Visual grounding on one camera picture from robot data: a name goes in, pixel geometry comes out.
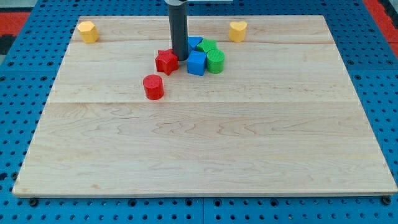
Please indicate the red star block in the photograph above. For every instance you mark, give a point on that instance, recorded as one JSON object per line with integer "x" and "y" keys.
{"x": 166, "y": 61}

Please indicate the green star block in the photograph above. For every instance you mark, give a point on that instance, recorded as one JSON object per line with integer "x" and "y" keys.
{"x": 206, "y": 45}

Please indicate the yellow heart block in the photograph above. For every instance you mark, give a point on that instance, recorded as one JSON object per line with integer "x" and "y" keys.
{"x": 237, "y": 31}

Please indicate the blue cube block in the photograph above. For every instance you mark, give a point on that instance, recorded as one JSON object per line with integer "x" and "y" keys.
{"x": 196, "y": 63}

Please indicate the red cylinder block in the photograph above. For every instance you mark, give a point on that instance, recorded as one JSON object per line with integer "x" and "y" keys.
{"x": 153, "y": 87}

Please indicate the green cylinder block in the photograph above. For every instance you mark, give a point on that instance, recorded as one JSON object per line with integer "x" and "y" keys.
{"x": 215, "y": 61}

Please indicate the blue triangle block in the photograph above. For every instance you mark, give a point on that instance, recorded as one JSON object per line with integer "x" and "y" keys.
{"x": 193, "y": 41}

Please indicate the light wooden board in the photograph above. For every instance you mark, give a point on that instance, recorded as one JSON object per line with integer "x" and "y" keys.
{"x": 282, "y": 120}

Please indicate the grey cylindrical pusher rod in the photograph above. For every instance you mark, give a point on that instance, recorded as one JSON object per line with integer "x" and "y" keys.
{"x": 178, "y": 28}

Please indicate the yellow hexagon block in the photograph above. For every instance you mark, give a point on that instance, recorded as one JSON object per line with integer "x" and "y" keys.
{"x": 88, "y": 32}

